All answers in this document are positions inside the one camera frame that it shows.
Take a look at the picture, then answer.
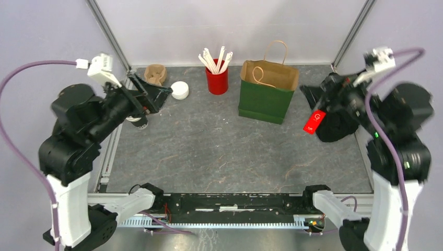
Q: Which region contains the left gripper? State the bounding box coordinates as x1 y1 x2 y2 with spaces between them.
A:
88 70 174 144

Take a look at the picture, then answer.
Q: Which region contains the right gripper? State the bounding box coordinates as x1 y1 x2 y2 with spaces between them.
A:
300 64 392 133

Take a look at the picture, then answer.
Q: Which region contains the stack of paper cups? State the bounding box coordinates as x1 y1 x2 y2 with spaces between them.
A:
126 116 148 130

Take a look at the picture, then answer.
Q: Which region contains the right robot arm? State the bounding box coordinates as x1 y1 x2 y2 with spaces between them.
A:
300 73 434 250

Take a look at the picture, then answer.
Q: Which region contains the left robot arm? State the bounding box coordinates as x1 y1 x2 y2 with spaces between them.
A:
38 73 172 250

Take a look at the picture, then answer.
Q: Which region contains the brown cardboard cup carrier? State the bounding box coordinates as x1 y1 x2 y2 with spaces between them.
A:
144 64 167 86

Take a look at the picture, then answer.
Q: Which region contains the red tag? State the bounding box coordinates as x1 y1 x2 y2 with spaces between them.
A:
303 110 326 134

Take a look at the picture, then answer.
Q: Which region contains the stack of white lids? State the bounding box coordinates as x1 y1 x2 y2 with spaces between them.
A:
170 81 189 100

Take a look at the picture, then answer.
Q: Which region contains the black cloth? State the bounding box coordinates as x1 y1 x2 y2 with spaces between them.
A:
315 110 359 143

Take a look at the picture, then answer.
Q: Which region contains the brown paper bag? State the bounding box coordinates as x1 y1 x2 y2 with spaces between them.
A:
240 40 299 91

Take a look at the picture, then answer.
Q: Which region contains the bundle of wrapped straws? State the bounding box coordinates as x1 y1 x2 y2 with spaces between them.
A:
198 46 233 75

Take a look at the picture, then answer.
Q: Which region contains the red straw holder cup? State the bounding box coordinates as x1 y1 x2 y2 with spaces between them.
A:
205 67 229 95

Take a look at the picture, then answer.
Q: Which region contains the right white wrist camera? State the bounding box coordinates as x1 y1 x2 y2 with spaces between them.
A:
353 47 396 87

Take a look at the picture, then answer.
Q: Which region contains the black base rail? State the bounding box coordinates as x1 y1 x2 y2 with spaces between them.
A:
147 193 322 224

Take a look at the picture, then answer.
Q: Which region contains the white cable duct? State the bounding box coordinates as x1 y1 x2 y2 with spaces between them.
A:
118 215 309 230

